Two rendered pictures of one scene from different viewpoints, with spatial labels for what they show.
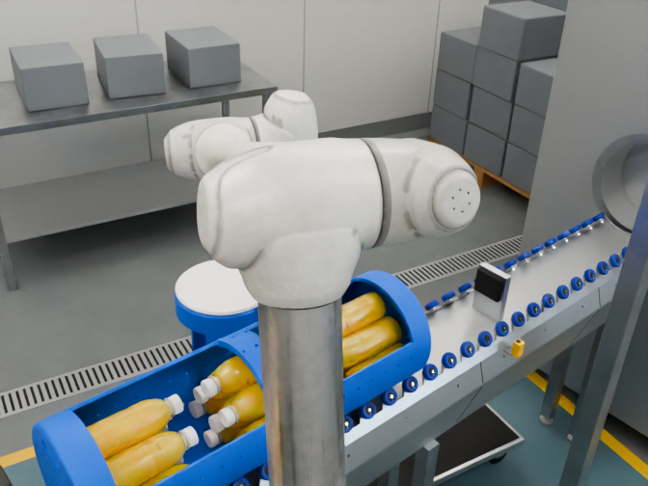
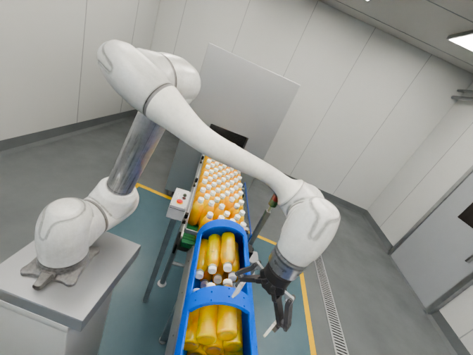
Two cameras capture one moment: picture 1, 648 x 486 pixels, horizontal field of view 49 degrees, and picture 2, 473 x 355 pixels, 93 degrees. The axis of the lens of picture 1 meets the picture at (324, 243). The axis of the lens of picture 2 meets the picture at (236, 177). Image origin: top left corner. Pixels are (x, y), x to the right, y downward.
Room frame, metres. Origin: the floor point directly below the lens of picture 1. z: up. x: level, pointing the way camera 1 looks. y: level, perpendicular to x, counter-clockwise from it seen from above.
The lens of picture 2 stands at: (1.33, -0.44, 1.95)
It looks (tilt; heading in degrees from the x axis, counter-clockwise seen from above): 25 degrees down; 118
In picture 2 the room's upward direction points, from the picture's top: 25 degrees clockwise
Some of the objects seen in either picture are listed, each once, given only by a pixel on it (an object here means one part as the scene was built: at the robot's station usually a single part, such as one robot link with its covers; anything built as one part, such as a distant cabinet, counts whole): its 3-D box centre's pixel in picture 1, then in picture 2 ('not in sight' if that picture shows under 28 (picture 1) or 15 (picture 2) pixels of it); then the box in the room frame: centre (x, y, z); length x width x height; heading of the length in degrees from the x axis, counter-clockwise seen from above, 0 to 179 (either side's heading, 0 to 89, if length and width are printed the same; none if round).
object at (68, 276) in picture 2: not in sight; (60, 260); (0.67, -0.20, 1.09); 0.22 x 0.18 x 0.06; 128
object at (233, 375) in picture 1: (250, 366); (226, 307); (1.21, 0.15, 1.16); 0.19 x 0.07 x 0.07; 131
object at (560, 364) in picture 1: (560, 364); not in sight; (2.27, -0.98, 0.31); 0.06 x 0.06 x 0.63; 41
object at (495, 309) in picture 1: (489, 292); not in sight; (1.76, -0.50, 1.00); 0.10 x 0.04 x 0.15; 41
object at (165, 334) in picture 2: not in sight; (173, 317); (0.87, 0.42, 0.31); 0.06 x 0.06 x 0.63; 41
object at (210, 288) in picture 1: (224, 285); not in sight; (1.71, 0.28, 1.03); 0.28 x 0.28 x 0.01
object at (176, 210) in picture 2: not in sight; (179, 203); (0.53, 0.48, 1.05); 0.20 x 0.10 x 0.10; 131
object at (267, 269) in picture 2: not in sight; (274, 278); (1.29, 0.07, 1.50); 0.08 x 0.07 x 0.09; 176
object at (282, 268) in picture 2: not in sight; (287, 260); (1.29, 0.07, 1.58); 0.09 x 0.09 x 0.06
